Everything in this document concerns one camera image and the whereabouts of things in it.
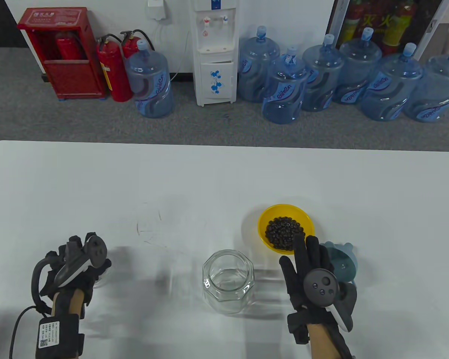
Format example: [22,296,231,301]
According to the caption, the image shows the person's right hand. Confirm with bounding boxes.
[279,235,341,325]

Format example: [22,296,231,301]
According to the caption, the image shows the person's left hand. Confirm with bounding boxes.
[40,232,112,305]

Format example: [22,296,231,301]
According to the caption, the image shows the pile of coffee beans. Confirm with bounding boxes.
[265,216,305,250]

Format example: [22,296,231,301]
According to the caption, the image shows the blue-grey plastic funnel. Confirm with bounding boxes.
[319,242,359,286]

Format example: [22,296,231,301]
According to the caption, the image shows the yellow bowl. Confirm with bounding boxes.
[258,204,315,255]

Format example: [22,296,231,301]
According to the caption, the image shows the clear glass jar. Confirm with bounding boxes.
[202,249,256,314]

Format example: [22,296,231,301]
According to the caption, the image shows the person's right forearm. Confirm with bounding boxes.
[307,323,354,359]

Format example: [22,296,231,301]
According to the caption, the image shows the person's left forearm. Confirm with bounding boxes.
[51,290,86,359]

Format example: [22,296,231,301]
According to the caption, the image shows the dark grey left hand controller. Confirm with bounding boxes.
[31,234,108,300]

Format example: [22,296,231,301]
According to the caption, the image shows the dark grey hand controller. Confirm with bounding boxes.
[31,234,108,300]
[303,269,358,332]

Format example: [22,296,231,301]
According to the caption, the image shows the dark grey right hand controller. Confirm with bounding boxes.
[303,269,358,332]

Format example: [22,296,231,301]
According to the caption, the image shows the black labelled power pack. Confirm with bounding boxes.
[36,314,81,350]

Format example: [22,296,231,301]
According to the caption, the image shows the row of blue water jugs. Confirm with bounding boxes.
[238,25,449,125]

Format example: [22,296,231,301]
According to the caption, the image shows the red fire extinguisher cabinet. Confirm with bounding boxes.
[17,7,109,101]

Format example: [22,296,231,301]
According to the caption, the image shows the blue water jug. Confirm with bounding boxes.
[125,39,175,119]

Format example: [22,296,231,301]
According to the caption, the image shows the red fire extinguisher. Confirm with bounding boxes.
[55,32,83,60]
[120,29,156,60]
[96,34,133,102]

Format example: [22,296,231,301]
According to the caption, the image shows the white water dispenser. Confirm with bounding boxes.
[189,0,237,107]

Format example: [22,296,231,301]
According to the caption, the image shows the glass-door fire hydrant cabinet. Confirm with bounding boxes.
[327,0,449,62]

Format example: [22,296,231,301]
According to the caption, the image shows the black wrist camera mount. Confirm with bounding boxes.
[287,312,310,344]

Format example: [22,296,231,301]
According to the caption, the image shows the black cable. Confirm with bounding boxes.
[9,306,42,359]

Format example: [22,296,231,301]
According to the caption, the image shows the white wall box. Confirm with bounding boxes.
[147,0,169,21]

